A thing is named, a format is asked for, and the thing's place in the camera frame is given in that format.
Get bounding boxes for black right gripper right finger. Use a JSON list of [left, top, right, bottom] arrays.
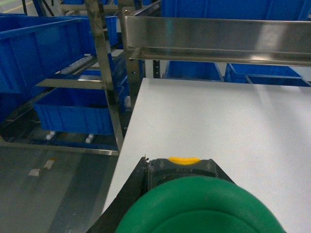
[[211, 159, 235, 184]]

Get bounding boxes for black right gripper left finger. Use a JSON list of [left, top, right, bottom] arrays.
[[88, 157, 149, 233]]

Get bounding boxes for green push button switch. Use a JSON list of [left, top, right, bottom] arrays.
[[116, 157, 284, 233]]

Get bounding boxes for blue bin under shelf right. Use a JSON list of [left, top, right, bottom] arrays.
[[224, 63, 311, 87]]

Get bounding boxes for blue bin under shelf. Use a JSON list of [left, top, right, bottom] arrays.
[[163, 61, 224, 82], [224, 63, 311, 87]]

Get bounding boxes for stainless steel roller shelf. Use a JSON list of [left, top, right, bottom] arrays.
[[122, 3, 311, 67]]

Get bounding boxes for large blue bin on shelf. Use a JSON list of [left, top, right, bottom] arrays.
[[161, 0, 311, 21]]

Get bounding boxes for left side steel rack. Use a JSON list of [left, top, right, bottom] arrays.
[[0, 0, 128, 155]]

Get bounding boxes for blue bin lower left rack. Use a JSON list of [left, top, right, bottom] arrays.
[[34, 88, 114, 135]]

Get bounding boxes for blue bin rack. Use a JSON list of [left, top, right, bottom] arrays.
[[34, 88, 114, 135], [0, 15, 96, 93]]

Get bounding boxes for blue bin upper left rack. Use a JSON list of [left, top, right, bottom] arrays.
[[0, 15, 96, 93]]

